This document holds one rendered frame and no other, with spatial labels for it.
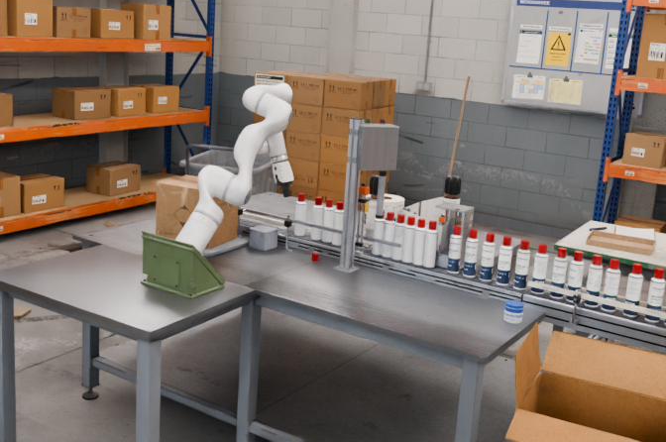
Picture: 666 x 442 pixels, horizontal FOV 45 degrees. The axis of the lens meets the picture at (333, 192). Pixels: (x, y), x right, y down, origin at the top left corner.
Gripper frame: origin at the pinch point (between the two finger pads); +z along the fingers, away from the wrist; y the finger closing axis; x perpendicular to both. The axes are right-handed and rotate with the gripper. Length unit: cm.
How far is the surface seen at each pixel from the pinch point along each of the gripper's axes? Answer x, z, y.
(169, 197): 32, -10, -45
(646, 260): -127, 74, 119
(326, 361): 9, 87, 14
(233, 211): 16.2, 3.1, -22.2
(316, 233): -14.0, 21.5, -2.2
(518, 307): -116, 60, -26
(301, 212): -7.7, 10.6, -1.7
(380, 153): -63, -8, -11
